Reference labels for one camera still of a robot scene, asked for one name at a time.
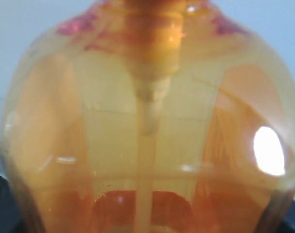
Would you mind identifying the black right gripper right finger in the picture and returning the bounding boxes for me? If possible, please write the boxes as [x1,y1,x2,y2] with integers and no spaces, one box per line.
[280,200,295,233]

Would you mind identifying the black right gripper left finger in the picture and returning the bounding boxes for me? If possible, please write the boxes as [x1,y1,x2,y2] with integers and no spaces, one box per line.
[0,155,27,233]

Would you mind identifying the orange dish soap pump bottle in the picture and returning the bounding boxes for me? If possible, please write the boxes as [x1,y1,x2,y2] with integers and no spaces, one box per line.
[0,0,295,233]

